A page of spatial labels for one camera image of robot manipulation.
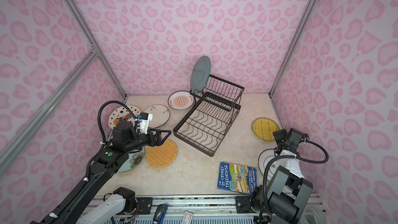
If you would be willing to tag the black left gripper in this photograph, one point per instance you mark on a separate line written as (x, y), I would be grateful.
(159, 141)

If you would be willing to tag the black wire dish rack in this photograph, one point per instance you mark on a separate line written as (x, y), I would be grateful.
(214, 110)

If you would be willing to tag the large grey-green plate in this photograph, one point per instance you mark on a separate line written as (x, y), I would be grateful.
(200, 74)

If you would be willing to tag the yellow-green woven plate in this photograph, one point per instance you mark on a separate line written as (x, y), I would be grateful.
(263, 128)

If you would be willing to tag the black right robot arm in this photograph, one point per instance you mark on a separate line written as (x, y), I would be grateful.
(284, 191)

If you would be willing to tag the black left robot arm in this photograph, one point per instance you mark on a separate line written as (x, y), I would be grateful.
(102, 167)

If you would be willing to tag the orange woven plate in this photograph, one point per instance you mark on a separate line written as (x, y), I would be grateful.
(162, 156)

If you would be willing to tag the light blue flower plate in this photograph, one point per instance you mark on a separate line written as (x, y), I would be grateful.
(134, 159)

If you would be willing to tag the white plate orange sun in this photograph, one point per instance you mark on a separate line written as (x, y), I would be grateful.
(181, 100)

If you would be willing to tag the star pattern cat plate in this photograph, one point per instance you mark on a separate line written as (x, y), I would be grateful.
(121, 114)

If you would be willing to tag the blue treehouse book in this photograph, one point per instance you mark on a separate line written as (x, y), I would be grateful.
(237, 178)

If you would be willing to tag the white plate black rings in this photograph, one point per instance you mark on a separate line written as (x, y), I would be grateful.
(266, 161)

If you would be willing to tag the white tape roll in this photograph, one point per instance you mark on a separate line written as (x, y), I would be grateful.
(313, 215)

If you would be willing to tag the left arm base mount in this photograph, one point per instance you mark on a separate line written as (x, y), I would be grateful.
(137, 206)

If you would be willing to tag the aluminium frame rail front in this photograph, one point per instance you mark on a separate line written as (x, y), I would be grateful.
(182, 209)

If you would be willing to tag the blue black tool handle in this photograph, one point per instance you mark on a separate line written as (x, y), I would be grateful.
(160, 214)

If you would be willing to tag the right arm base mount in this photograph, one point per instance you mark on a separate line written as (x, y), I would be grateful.
(248, 205)

